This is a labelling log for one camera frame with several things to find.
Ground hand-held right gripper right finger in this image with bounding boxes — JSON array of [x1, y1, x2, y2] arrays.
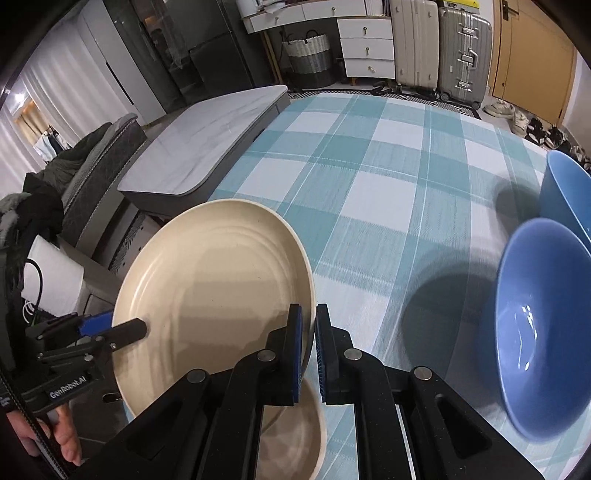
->
[[316, 304, 546, 480]]

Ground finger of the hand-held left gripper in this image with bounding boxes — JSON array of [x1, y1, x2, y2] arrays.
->
[[78, 311, 115, 339], [82, 318, 148, 355]]

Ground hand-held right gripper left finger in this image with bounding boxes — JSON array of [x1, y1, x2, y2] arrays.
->
[[83, 304, 305, 480]]

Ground beige plate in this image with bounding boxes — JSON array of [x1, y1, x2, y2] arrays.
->
[[112, 198, 318, 418], [261, 376, 328, 480]]

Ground blue bowl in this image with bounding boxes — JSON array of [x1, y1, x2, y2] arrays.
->
[[538, 150, 591, 252], [493, 218, 591, 441]]

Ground person's left hand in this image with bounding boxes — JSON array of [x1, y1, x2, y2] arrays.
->
[[7, 405, 85, 467]]

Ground dark clothing pile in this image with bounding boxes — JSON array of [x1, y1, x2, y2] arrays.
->
[[0, 173, 64, 247]]

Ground teal checked tablecloth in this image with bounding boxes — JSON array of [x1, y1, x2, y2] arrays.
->
[[208, 90, 591, 480]]

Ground grey marble coffee table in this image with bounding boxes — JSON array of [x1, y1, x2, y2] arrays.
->
[[117, 84, 291, 219]]

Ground white curtain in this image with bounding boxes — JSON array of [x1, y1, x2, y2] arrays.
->
[[0, 0, 168, 197]]

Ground dark grey refrigerator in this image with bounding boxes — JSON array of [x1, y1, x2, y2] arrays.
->
[[163, 0, 260, 100]]

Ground grey woven laundry basket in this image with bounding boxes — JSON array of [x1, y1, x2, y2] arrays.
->
[[282, 30, 336, 89]]

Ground pile of shoes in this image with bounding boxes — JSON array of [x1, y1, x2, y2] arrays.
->
[[482, 99, 591, 172]]

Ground beige suitcase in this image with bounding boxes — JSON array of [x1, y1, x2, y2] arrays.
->
[[390, 0, 442, 99]]

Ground white vanity desk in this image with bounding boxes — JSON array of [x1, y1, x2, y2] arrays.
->
[[240, 0, 396, 80]]

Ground silver suitcase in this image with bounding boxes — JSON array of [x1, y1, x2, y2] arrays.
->
[[436, 4, 494, 110]]

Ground wooden door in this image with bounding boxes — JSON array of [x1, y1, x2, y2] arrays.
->
[[487, 0, 581, 129]]

